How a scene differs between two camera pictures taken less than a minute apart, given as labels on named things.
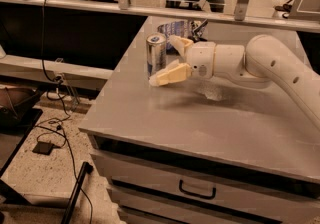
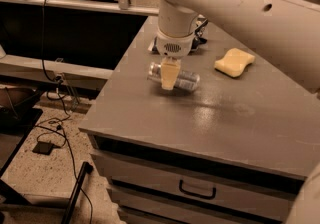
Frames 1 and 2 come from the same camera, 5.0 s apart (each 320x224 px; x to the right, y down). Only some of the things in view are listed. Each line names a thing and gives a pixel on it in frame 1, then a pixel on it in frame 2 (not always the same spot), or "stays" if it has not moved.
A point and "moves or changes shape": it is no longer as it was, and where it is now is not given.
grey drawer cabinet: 202,150 stays
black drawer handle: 180,184 stays
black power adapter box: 43,147 stays
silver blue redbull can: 156,52 moves or changes shape
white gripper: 200,58 → 173,47
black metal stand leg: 87,168 stays
